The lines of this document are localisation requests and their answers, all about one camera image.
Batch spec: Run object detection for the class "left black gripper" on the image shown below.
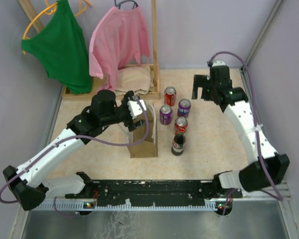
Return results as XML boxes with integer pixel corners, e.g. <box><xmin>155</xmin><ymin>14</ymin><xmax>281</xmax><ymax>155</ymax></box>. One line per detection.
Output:
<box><xmin>101</xmin><ymin>90</ymin><xmax>147</xmax><ymax>130</ymax></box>

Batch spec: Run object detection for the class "red cola can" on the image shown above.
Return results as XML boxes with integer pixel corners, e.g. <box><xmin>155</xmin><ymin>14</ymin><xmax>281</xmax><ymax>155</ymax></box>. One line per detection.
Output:
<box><xmin>173</xmin><ymin>117</ymin><xmax>188</xmax><ymax>134</ymax></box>
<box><xmin>164</xmin><ymin>86</ymin><xmax>176</xmax><ymax>106</ymax></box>

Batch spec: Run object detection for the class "brown burlap canvas bag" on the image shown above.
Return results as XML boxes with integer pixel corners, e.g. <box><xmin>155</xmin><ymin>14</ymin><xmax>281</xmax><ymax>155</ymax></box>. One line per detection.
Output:
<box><xmin>120</xmin><ymin>103</ymin><xmax>158</xmax><ymax>158</ymax></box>

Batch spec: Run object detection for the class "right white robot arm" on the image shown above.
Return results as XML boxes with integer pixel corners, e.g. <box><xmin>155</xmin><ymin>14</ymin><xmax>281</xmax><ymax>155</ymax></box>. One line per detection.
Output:
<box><xmin>192</xmin><ymin>62</ymin><xmax>290</xmax><ymax>197</ymax></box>

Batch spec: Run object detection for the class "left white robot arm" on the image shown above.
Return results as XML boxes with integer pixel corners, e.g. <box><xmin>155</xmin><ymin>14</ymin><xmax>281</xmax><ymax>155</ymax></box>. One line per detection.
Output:
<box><xmin>0</xmin><ymin>90</ymin><xmax>150</xmax><ymax>211</ymax></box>

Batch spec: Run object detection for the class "purple soda can right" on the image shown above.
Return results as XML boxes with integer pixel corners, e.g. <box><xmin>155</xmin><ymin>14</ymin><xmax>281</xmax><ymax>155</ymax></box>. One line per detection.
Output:
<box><xmin>177</xmin><ymin>99</ymin><xmax>191</xmax><ymax>118</ymax></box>

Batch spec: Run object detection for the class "purple soda can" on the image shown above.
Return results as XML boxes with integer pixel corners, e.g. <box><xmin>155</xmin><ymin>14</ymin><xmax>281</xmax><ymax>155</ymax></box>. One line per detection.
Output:
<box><xmin>177</xmin><ymin>99</ymin><xmax>191</xmax><ymax>118</ymax></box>
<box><xmin>159</xmin><ymin>105</ymin><xmax>172</xmax><ymax>125</ymax></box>

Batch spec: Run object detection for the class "cream folded cloth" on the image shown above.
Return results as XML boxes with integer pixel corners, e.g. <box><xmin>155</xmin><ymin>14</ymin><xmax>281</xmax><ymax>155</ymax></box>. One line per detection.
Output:
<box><xmin>114</xmin><ymin>66</ymin><xmax>154</xmax><ymax>95</ymax></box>

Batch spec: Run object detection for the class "purple soda can left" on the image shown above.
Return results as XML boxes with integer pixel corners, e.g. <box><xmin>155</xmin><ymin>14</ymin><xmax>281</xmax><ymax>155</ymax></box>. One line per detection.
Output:
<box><xmin>159</xmin><ymin>105</ymin><xmax>172</xmax><ymax>125</ymax></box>

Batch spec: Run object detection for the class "red cola can front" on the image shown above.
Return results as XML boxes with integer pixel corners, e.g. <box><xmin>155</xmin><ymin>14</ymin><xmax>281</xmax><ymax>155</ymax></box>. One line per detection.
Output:
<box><xmin>173</xmin><ymin>117</ymin><xmax>188</xmax><ymax>134</ymax></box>

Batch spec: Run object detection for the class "dark cola bottle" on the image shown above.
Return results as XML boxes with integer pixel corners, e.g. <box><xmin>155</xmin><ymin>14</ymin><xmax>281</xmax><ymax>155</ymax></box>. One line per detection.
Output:
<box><xmin>171</xmin><ymin>132</ymin><xmax>186</xmax><ymax>156</ymax></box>

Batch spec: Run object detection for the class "pink t-shirt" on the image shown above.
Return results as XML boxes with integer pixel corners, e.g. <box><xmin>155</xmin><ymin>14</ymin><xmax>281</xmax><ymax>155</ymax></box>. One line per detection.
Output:
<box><xmin>89</xmin><ymin>6</ymin><xmax>150</xmax><ymax>91</ymax></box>

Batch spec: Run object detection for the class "green tank top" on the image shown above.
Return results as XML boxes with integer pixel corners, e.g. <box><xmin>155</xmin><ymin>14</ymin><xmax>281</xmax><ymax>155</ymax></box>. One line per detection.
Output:
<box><xmin>21</xmin><ymin>0</ymin><xmax>93</xmax><ymax>95</ymax></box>

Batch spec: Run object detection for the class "grey clothes hanger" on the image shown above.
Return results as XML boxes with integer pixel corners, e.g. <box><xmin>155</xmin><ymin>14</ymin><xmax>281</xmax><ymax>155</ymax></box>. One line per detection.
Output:
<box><xmin>114</xmin><ymin>0</ymin><xmax>139</xmax><ymax>9</ymax></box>

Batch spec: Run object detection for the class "yellow clothes hanger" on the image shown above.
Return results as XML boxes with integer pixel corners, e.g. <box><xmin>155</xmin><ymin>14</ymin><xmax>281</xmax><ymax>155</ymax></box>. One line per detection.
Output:
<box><xmin>21</xmin><ymin>0</ymin><xmax>95</xmax><ymax>56</ymax></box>

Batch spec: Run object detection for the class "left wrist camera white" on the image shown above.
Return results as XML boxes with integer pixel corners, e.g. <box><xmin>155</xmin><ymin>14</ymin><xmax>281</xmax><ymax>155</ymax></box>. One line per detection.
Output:
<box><xmin>127</xmin><ymin>100</ymin><xmax>147</xmax><ymax>119</ymax></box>

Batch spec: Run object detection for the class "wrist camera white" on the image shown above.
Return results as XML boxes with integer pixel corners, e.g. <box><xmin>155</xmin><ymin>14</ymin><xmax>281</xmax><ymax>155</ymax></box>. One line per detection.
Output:
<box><xmin>127</xmin><ymin>100</ymin><xmax>147</xmax><ymax>119</ymax></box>
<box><xmin>207</xmin><ymin>60</ymin><xmax>226</xmax><ymax>68</ymax></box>

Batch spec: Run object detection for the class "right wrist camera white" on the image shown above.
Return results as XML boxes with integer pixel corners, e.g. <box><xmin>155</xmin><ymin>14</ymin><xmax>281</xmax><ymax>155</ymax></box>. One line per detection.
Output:
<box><xmin>207</xmin><ymin>60</ymin><xmax>226</xmax><ymax>68</ymax></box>

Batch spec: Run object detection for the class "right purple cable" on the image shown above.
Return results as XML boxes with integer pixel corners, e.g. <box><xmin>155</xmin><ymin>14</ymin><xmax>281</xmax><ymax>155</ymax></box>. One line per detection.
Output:
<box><xmin>208</xmin><ymin>51</ymin><xmax>284</xmax><ymax>202</ymax></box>

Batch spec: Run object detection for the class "purple cable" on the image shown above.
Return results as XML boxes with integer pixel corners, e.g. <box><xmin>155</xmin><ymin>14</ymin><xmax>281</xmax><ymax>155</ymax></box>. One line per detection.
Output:
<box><xmin>208</xmin><ymin>51</ymin><xmax>284</xmax><ymax>202</ymax></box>
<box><xmin>0</xmin><ymin>96</ymin><xmax>150</xmax><ymax>218</ymax></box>

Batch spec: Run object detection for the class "wooden clothes rack frame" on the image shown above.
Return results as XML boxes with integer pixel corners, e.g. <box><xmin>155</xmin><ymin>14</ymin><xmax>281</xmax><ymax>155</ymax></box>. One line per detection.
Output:
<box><xmin>18</xmin><ymin>0</ymin><xmax>160</xmax><ymax>101</ymax></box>

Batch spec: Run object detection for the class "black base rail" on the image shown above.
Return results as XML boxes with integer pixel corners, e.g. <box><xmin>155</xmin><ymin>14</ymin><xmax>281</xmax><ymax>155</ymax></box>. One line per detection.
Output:
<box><xmin>65</xmin><ymin>180</ymin><xmax>231</xmax><ymax>207</ymax></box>

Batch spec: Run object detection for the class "white toothed cable strip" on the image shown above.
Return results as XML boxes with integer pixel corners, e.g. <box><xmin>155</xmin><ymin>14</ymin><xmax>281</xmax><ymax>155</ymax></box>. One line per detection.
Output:
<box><xmin>37</xmin><ymin>200</ymin><xmax>234</xmax><ymax>212</ymax></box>

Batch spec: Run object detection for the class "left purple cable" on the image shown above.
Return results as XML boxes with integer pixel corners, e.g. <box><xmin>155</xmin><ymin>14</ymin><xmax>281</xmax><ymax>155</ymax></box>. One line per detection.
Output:
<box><xmin>0</xmin><ymin>96</ymin><xmax>150</xmax><ymax>218</ymax></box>

